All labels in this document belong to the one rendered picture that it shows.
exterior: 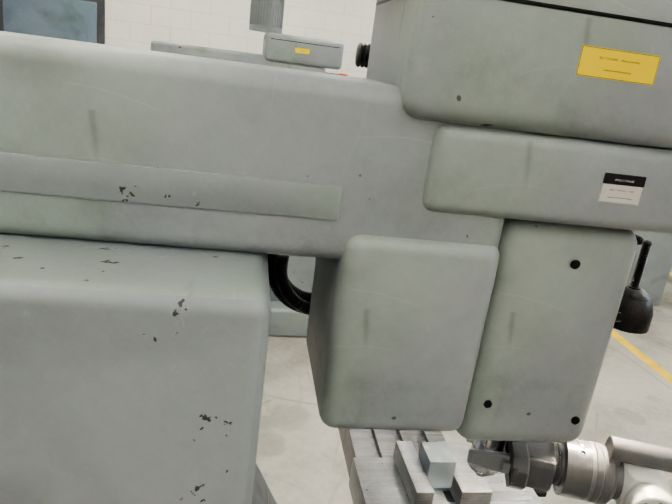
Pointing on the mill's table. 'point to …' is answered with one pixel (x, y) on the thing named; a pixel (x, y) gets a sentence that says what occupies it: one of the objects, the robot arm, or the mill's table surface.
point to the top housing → (532, 65)
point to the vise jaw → (467, 479)
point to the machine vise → (416, 482)
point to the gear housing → (549, 179)
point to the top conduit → (362, 55)
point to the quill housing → (546, 330)
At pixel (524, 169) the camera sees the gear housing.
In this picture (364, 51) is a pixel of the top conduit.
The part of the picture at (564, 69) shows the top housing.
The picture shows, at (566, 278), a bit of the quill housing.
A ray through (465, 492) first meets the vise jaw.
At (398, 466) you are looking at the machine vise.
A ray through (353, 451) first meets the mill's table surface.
